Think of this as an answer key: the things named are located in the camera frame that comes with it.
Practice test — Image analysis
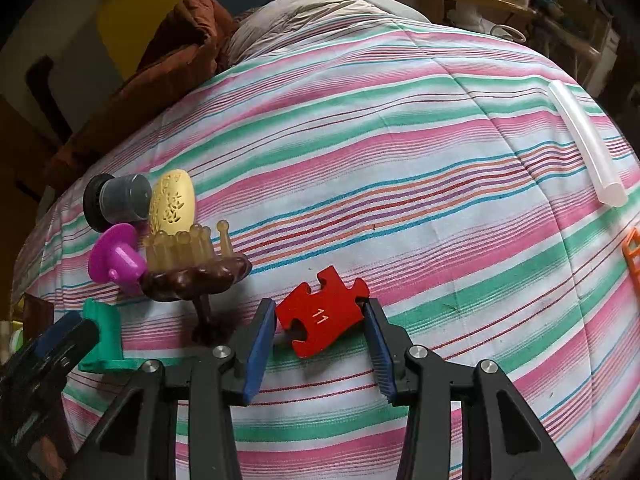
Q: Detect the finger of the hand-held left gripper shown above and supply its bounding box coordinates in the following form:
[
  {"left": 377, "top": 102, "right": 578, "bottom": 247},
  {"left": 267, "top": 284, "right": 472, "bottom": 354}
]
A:
[
  {"left": 20, "top": 319, "right": 100, "bottom": 396},
  {"left": 32, "top": 310, "right": 83, "bottom": 361}
]

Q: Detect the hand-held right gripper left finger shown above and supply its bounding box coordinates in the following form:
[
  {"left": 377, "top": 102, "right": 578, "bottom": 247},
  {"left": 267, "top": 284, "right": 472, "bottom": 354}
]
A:
[{"left": 75, "top": 298, "right": 278, "bottom": 480}]

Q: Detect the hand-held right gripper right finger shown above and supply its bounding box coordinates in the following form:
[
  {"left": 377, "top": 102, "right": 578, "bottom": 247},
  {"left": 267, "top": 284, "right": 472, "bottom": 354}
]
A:
[{"left": 362, "top": 298, "right": 576, "bottom": 480}]

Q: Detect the green plastic block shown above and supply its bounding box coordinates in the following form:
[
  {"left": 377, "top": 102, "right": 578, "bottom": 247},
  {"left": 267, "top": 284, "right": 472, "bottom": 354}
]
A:
[{"left": 77, "top": 298, "right": 126, "bottom": 373}]

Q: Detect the red puzzle piece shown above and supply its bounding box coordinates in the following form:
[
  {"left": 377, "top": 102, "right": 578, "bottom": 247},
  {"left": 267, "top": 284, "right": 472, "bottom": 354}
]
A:
[{"left": 275, "top": 266, "right": 371, "bottom": 359}]

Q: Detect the yellow egg-shaped ornament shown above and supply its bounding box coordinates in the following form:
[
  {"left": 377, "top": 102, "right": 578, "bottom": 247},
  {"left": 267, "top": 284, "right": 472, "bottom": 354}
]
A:
[{"left": 148, "top": 169, "right": 197, "bottom": 236}]

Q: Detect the purple plastic toy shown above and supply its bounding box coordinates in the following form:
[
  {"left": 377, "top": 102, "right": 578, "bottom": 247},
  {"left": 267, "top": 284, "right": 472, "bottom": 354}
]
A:
[{"left": 89, "top": 223, "right": 146, "bottom": 293}]

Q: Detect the brown wooden massager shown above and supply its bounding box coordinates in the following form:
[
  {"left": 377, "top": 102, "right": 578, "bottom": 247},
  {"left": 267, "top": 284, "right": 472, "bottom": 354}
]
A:
[{"left": 139, "top": 220, "right": 252, "bottom": 346}]

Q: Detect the black rolled mat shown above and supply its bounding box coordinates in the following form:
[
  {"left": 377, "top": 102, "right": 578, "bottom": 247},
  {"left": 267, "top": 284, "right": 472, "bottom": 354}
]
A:
[{"left": 25, "top": 54, "right": 73, "bottom": 143}]

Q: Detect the brown quilt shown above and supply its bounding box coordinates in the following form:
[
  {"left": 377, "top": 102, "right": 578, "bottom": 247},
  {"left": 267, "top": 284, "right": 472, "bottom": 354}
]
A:
[{"left": 45, "top": 0, "right": 238, "bottom": 196}]

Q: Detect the translucent plastic tube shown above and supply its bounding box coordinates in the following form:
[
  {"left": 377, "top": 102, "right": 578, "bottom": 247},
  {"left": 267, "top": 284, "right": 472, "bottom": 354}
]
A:
[{"left": 547, "top": 80, "right": 630, "bottom": 207}]

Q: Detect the grey white duvet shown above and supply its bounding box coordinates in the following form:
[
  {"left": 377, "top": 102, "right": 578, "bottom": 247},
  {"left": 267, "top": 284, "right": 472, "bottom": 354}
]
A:
[{"left": 227, "top": 0, "right": 431, "bottom": 68}]

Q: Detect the grey yellow blue headboard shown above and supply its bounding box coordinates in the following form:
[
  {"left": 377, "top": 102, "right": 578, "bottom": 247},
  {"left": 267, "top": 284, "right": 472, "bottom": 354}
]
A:
[{"left": 15, "top": 0, "right": 328, "bottom": 111}]

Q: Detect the orange plastic frame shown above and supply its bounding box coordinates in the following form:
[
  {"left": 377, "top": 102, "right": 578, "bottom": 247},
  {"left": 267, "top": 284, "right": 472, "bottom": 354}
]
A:
[{"left": 621, "top": 227, "right": 640, "bottom": 293}]

